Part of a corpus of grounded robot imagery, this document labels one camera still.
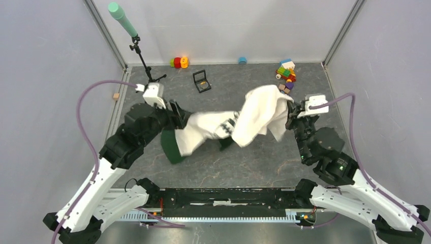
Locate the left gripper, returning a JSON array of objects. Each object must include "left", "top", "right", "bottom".
[{"left": 141, "top": 99, "right": 193, "bottom": 146}]

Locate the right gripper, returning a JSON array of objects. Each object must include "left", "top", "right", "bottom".
[{"left": 283, "top": 100, "right": 315, "bottom": 162}]

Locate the white and green t-shirt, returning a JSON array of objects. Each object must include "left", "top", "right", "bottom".
[{"left": 161, "top": 85, "right": 294, "bottom": 164}]

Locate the black clear brooch case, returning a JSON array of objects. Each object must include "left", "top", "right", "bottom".
[{"left": 192, "top": 70, "right": 211, "bottom": 93}]

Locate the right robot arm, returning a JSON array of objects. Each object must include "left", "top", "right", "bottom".
[{"left": 286, "top": 102, "right": 430, "bottom": 243}]

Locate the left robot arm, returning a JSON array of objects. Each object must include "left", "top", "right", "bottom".
[{"left": 43, "top": 100, "right": 191, "bottom": 243}]

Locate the purple cube block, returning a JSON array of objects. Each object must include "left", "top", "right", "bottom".
[{"left": 285, "top": 82, "right": 295, "bottom": 90}]

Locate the red cylinder toy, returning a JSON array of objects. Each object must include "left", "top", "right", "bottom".
[{"left": 173, "top": 57, "right": 181, "bottom": 69}]

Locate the colourful brick toy train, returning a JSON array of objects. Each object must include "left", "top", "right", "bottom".
[{"left": 275, "top": 66, "right": 296, "bottom": 82}]

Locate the white blue brick block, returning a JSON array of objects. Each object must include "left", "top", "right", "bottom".
[{"left": 280, "top": 58, "right": 295, "bottom": 70}]

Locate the black tripod stand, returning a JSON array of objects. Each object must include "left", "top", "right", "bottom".
[{"left": 129, "top": 35, "right": 167, "bottom": 83}]

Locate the blue cylinder toy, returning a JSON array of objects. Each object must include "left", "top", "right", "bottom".
[{"left": 238, "top": 56, "right": 248, "bottom": 65}]

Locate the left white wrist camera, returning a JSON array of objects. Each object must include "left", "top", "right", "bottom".
[{"left": 135, "top": 82, "right": 166, "bottom": 109}]

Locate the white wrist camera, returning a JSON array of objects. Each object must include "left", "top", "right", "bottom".
[
  {"left": 135, "top": 82, "right": 166, "bottom": 109},
  {"left": 298, "top": 94, "right": 329, "bottom": 118}
]

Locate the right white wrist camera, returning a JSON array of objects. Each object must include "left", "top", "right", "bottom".
[{"left": 298, "top": 94, "right": 329, "bottom": 118}]

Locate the orange ring toy block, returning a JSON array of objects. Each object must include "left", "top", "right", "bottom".
[{"left": 180, "top": 56, "right": 189, "bottom": 69}]

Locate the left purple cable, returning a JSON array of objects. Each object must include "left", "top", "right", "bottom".
[{"left": 50, "top": 80, "right": 187, "bottom": 244}]

